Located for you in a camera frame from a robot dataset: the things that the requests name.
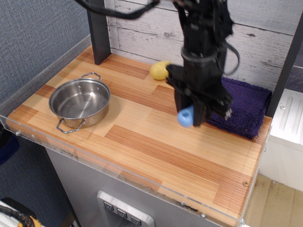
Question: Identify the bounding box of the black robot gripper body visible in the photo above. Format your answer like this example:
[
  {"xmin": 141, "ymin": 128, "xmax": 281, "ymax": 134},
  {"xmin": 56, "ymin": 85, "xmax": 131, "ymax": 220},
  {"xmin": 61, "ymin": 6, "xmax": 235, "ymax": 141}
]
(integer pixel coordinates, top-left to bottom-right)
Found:
[{"xmin": 166, "ymin": 54, "xmax": 232, "ymax": 119}]

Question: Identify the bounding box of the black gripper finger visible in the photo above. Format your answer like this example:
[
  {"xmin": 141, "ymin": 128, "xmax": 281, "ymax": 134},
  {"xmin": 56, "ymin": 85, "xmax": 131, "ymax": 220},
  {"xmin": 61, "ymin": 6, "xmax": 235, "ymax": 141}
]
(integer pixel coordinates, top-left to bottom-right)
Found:
[
  {"xmin": 174, "ymin": 89, "xmax": 192, "ymax": 112},
  {"xmin": 193, "ymin": 99, "xmax": 213, "ymax": 126}
]

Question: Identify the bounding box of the blue spoon with grey bowl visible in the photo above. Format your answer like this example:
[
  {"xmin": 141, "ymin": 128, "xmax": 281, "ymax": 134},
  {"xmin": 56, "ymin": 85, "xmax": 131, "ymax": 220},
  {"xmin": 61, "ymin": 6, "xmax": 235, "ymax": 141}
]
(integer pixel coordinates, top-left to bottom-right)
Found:
[{"xmin": 177, "ymin": 105, "xmax": 194, "ymax": 127}]

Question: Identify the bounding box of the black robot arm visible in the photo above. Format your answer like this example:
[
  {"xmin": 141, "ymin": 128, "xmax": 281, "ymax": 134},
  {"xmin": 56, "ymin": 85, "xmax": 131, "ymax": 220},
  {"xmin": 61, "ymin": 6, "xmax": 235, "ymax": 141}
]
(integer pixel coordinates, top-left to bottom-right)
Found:
[{"xmin": 166, "ymin": 0, "xmax": 239, "ymax": 127}]

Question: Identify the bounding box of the yellow toy potato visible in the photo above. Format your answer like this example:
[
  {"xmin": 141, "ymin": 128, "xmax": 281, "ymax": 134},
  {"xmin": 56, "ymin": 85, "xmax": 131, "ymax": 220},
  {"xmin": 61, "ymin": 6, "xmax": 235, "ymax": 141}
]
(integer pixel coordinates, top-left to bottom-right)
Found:
[{"xmin": 150, "ymin": 61, "xmax": 171, "ymax": 80}]

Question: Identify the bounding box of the folded purple towel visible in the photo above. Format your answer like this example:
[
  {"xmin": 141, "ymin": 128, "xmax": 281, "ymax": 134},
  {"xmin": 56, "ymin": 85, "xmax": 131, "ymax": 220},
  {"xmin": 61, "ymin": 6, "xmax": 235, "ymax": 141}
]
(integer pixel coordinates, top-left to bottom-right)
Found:
[{"xmin": 208, "ymin": 77, "xmax": 272, "ymax": 140}]

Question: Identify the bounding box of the white ribbed appliance top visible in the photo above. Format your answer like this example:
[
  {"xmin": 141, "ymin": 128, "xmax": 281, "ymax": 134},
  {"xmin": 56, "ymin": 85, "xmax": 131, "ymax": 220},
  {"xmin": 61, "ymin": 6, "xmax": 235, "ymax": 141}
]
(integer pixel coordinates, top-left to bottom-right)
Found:
[{"xmin": 269, "ymin": 88, "xmax": 303, "ymax": 146}]

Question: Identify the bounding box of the stainless steel pot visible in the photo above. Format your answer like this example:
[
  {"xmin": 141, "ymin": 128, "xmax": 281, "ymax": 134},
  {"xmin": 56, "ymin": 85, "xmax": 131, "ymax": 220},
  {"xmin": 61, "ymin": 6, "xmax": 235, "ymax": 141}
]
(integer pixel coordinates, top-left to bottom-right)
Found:
[{"xmin": 49, "ymin": 72, "xmax": 111, "ymax": 134}]

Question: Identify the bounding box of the silver dispenser button panel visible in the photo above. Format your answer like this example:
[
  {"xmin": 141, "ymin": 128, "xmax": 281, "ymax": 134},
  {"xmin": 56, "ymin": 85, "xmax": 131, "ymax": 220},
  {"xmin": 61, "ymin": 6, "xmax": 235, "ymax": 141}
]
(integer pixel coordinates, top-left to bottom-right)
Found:
[{"xmin": 97, "ymin": 190, "xmax": 155, "ymax": 227}]

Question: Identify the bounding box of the yellow object bottom left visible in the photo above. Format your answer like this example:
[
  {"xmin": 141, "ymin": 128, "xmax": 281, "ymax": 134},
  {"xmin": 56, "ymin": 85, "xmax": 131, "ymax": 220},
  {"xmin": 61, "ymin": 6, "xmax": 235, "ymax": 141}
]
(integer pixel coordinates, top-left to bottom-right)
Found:
[{"xmin": 30, "ymin": 216, "xmax": 43, "ymax": 227}]

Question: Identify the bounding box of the black vertical post right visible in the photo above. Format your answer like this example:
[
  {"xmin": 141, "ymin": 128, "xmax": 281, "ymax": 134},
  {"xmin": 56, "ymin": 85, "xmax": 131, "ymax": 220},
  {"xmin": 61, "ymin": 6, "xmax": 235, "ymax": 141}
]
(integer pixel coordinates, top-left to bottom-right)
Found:
[{"xmin": 266, "ymin": 15, "xmax": 303, "ymax": 118}]

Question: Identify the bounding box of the black vertical post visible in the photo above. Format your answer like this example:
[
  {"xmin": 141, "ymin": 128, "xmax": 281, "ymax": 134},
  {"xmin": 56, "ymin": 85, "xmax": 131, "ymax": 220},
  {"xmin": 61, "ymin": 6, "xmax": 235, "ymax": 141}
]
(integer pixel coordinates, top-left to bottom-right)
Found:
[
  {"xmin": 266, "ymin": 15, "xmax": 303, "ymax": 118},
  {"xmin": 87, "ymin": 11, "xmax": 111, "ymax": 65}
]

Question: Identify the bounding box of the black vertical post left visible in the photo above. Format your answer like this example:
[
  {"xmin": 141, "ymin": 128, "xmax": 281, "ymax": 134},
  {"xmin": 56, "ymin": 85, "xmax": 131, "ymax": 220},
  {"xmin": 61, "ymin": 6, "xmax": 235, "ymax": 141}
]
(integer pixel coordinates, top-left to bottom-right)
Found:
[{"xmin": 87, "ymin": 11, "xmax": 111, "ymax": 65}]

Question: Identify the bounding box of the black braided cable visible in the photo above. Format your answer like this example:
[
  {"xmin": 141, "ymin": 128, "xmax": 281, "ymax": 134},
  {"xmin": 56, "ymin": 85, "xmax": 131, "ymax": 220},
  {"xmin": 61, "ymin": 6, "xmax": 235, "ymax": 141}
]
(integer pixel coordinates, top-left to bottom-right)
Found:
[{"xmin": 0, "ymin": 204, "xmax": 34, "ymax": 227}]

